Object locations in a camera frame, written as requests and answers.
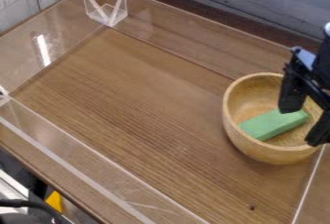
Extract clear acrylic corner bracket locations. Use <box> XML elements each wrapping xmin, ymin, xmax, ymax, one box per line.
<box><xmin>83</xmin><ymin>0</ymin><xmax>129</xmax><ymax>27</ymax></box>

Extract clear acrylic tray wall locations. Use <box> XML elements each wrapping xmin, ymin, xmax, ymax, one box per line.
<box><xmin>0</xmin><ymin>87</ymin><xmax>209</xmax><ymax>224</ymax></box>

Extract green rectangular block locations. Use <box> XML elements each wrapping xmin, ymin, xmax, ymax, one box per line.
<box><xmin>238</xmin><ymin>109</ymin><xmax>311</xmax><ymax>141</ymax></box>

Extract brown wooden bowl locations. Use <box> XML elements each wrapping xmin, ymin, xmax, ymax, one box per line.
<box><xmin>222</xmin><ymin>72</ymin><xmax>321</xmax><ymax>165</ymax></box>

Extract yellow tag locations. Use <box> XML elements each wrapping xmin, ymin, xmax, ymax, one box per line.
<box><xmin>46</xmin><ymin>190</ymin><xmax>63</xmax><ymax>212</ymax></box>

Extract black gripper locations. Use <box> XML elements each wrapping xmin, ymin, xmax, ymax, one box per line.
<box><xmin>278</xmin><ymin>22</ymin><xmax>330</xmax><ymax>147</ymax></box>

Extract black cable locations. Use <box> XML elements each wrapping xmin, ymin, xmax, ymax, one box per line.
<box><xmin>0</xmin><ymin>198</ymin><xmax>66</xmax><ymax>224</ymax></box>

